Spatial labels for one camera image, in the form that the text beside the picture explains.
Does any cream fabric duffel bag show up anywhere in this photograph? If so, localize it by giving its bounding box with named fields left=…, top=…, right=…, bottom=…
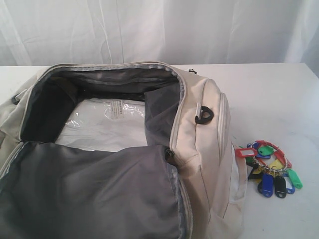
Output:
left=0, top=62, right=247, bottom=239

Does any colourful key tag bunch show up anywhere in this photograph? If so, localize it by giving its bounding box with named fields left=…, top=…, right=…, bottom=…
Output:
left=235, top=140, right=303, bottom=199

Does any clear plastic packaged item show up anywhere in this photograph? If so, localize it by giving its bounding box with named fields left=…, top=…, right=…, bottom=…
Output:
left=55, top=98, right=147, bottom=152

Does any white backdrop curtain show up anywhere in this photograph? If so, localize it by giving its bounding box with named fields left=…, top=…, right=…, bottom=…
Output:
left=0, top=0, right=319, bottom=69

